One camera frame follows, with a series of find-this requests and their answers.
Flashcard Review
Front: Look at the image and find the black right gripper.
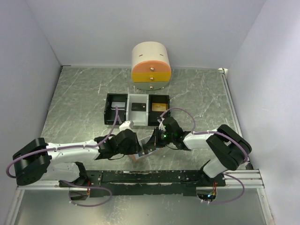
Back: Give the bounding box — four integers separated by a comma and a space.
145, 127, 175, 148

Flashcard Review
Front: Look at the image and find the orange leather card holder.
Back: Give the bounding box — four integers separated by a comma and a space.
129, 135, 161, 162

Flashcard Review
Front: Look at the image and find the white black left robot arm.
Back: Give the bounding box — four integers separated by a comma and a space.
13, 129, 142, 187

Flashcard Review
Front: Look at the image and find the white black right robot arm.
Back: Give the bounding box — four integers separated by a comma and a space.
142, 117, 252, 187

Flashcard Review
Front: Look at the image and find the gold card in tray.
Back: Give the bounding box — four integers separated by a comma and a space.
151, 103, 168, 112

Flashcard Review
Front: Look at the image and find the black card in tray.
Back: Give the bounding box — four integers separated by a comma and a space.
131, 103, 147, 112

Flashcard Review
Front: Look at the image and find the white card in tray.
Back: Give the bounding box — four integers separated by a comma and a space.
111, 102, 126, 110

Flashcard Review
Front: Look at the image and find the three-compartment black white tray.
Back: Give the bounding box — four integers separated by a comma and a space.
104, 93, 170, 126

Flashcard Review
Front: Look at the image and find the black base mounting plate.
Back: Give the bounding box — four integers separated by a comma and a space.
73, 170, 225, 197

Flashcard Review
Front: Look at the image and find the round cream drawer cabinet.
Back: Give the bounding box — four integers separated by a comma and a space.
131, 41, 172, 90

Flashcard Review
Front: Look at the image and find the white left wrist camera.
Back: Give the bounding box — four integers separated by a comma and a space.
119, 120, 134, 131

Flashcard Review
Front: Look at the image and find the aluminium rail front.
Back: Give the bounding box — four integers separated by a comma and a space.
17, 170, 264, 190

